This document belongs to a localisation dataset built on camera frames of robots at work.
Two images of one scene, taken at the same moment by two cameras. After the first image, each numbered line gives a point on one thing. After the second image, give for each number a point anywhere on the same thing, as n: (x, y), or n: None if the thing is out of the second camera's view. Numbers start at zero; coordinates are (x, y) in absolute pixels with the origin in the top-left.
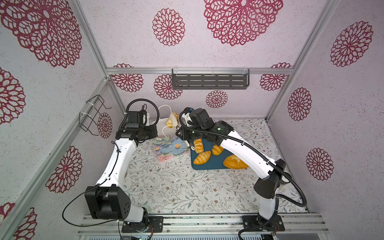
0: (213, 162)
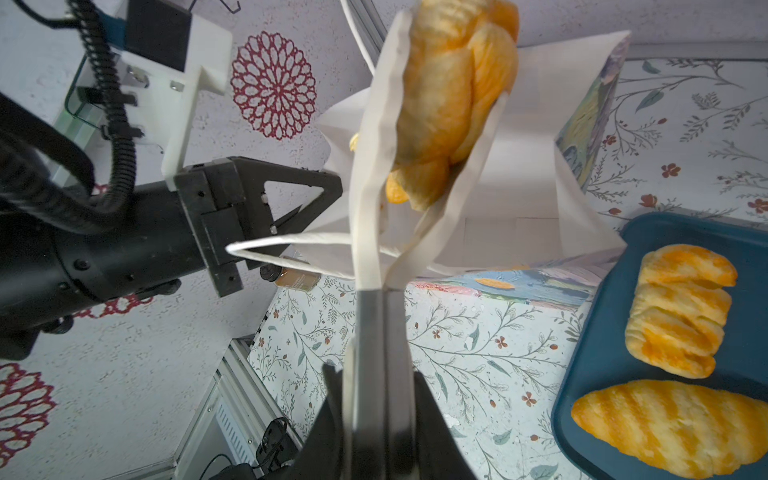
0: (604, 361)
